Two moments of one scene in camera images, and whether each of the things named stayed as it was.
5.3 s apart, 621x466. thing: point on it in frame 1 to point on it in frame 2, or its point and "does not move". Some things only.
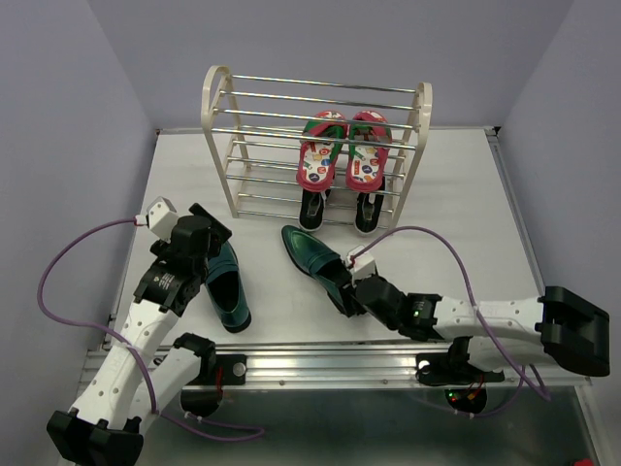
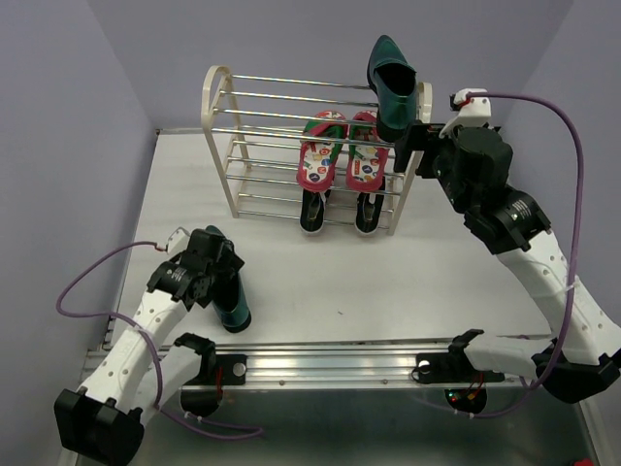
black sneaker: (310, 216) does not move
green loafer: (227, 291) does not move
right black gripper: (352, 296) to (418, 136)
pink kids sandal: (322, 139) does not move
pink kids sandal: (366, 164) does not move
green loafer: (325, 267) to (393, 78)
